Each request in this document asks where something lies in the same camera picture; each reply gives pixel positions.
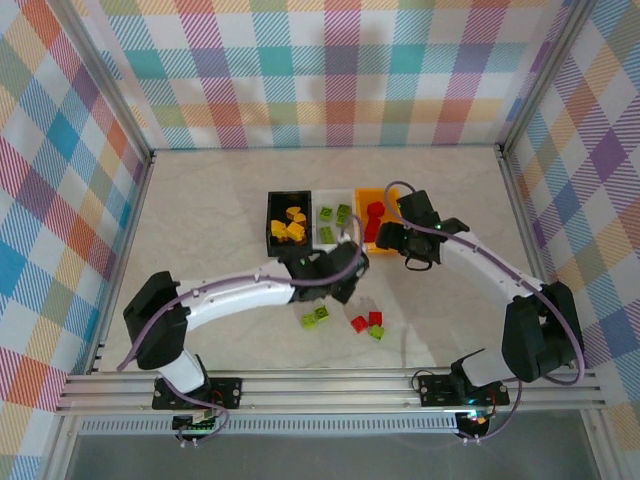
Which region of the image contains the orange plastic bin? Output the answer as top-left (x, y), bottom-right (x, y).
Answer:
top-left (353, 186), bottom-right (402, 257)

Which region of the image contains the white plastic bin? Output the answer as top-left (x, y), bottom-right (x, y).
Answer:
top-left (309, 188), bottom-right (359, 247)

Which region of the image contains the black plastic bin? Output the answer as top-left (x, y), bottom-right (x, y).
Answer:
top-left (266, 189), bottom-right (315, 259)

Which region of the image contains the green circuit board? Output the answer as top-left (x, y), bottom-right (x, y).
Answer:
top-left (172, 410), bottom-right (224, 435)

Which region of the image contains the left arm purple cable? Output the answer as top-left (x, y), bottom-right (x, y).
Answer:
top-left (117, 214), bottom-right (371, 446)

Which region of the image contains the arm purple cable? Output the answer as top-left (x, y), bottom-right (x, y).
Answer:
top-left (117, 214), bottom-right (371, 446)
top-left (383, 180), bottom-right (586, 441)

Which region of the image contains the wide aluminium mounting rail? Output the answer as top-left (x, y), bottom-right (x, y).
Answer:
top-left (54, 368), bottom-right (607, 416)

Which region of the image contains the thin aluminium back rail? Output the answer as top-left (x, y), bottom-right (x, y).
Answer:
top-left (149, 144), bottom-right (504, 152)

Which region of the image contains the aluminium side rail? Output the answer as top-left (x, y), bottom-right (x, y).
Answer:
top-left (497, 144), bottom-right (576, 369)
top-left (84, 149), bottom-right (156, 376)

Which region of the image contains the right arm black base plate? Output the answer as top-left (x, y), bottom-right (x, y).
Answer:
top-left (416, 372), bottom-right (512, 407)

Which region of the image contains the grey slotted cable duct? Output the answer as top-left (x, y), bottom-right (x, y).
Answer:
top-left (78, 417), bottom-right (461, 436)

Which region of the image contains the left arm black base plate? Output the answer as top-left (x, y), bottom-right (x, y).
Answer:
top-left (151, 375), bottom-right (245, 412)

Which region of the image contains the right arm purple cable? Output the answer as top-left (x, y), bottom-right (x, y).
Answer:
top-left (383, 180), bottom-right (586, 441)

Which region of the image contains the aluminium frame post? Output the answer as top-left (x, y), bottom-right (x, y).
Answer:
top-left (499, 0), bottom-right (599, 156)
top-left (49, 0), bottom-right (154, 161)

